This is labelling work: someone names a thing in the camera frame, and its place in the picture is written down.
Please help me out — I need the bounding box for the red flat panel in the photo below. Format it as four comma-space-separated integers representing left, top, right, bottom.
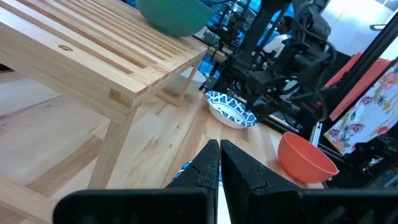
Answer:
325, 52, 393, 122

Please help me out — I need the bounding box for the orange plastic bowl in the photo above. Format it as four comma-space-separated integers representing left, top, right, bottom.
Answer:
277, 132, 340, 184

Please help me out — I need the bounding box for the white ceramic bowl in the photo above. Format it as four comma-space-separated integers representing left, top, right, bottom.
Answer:
164, 67, 206, 96

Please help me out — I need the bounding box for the black frame post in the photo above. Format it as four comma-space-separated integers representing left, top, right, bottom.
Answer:
310, 12, 398, 125

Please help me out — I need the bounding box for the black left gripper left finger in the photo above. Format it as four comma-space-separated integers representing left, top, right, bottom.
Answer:
52, 139, 221, 224

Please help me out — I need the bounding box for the person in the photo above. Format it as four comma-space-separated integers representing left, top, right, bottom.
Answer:
262, 15, 295, 58

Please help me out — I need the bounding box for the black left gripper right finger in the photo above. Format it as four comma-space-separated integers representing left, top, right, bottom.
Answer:
220, 139, 398, 224

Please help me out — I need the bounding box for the white floral cloth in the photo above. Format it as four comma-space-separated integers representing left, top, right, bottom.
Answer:
323, 62, 398, 156

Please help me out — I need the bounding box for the silver aluminium profile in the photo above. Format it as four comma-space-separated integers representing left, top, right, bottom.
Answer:
309, 121, 323, 147

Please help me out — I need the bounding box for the wooden slatted shelf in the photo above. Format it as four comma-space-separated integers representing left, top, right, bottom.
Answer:
0, 0, 210, 224

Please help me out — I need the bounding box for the blue patterned paper bowl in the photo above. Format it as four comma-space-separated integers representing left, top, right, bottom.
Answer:
204, 90, 259, 130
170, 161, 192, 182

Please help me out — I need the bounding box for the teal plastic bowl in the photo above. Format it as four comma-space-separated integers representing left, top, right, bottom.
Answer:
135, 0, 215, 38

